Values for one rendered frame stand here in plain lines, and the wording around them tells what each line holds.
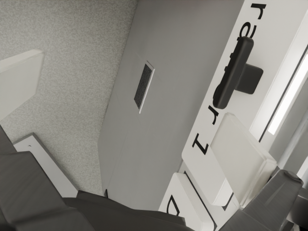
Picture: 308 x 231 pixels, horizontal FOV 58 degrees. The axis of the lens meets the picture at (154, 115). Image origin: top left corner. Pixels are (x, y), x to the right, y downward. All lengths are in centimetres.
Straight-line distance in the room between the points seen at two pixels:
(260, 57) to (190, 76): 19
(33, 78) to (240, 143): 13
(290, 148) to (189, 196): 16
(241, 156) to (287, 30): 16
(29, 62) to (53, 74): 102
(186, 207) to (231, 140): 21
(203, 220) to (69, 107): 97
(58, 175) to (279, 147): 118
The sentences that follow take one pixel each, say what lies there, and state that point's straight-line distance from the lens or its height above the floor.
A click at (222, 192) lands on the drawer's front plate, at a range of 33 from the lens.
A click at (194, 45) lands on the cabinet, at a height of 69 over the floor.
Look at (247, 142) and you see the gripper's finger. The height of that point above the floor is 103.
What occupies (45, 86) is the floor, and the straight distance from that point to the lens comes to 121.
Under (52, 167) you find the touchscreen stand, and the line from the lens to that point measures 135.
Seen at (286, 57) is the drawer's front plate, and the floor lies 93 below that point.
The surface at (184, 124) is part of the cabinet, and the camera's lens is 46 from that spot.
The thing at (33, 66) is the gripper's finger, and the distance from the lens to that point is 18.
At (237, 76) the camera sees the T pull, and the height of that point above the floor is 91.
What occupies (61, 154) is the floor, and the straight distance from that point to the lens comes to 134.
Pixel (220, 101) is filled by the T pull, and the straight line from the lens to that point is 29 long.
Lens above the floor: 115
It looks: 62 degrees down
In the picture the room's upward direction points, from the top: 149 degrees clockwise
